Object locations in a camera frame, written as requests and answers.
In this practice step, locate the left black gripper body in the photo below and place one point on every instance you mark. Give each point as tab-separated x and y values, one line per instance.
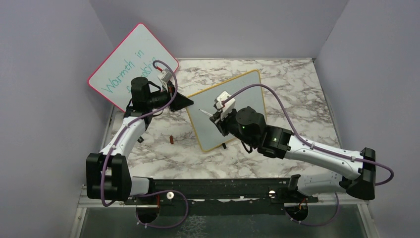
163	98

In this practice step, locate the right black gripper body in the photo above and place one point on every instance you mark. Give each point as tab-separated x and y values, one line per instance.
228	125

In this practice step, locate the white marker pen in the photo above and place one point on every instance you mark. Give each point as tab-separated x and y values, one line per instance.
205	112

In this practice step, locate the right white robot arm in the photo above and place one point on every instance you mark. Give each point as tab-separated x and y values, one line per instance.
352	172

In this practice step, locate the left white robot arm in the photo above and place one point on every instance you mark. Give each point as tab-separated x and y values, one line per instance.
107	172

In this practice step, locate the pink framed whiteboard with writing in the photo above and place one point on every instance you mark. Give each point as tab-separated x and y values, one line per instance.
132	58

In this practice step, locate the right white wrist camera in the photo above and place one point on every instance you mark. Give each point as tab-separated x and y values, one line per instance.
224	104

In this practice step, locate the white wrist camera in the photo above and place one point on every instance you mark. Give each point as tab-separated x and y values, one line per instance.
224	104
164	77

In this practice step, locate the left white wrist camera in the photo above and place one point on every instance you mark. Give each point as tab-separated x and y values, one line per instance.
164	77

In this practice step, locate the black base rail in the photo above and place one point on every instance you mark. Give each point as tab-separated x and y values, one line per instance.
223	197

